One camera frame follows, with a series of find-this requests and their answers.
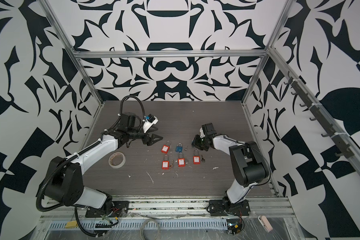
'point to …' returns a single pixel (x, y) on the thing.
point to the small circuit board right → (234, 226)
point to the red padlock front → (165, 163)
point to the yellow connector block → (71, 224)
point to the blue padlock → (179, 148)
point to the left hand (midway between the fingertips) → (159, 130)
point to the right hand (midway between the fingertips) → (193, 142)
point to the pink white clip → (265, 223)
